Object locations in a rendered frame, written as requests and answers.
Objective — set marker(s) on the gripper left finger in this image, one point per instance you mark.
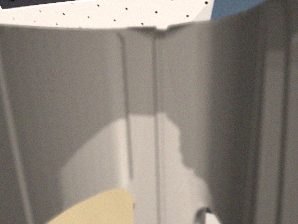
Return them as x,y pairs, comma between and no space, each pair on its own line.
80,114

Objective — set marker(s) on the white perforated base plate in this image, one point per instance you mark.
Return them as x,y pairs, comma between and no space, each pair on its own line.
111,13

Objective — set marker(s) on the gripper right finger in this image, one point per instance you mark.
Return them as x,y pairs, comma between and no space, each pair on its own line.
230,117

